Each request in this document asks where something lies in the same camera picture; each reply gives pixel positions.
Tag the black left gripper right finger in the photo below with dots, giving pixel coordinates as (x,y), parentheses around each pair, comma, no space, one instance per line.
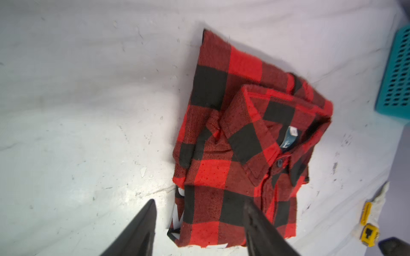
(262,239)

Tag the red black plaid shirt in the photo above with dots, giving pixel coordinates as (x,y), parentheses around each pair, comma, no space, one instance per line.
(248,135)

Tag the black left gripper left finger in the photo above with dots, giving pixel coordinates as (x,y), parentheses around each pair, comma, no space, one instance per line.
(138,237)

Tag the teal plastic basket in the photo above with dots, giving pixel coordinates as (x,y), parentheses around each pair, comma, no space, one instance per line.
(394,93)

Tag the yellow tape measure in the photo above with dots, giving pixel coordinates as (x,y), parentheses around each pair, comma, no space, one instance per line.
(370,235)

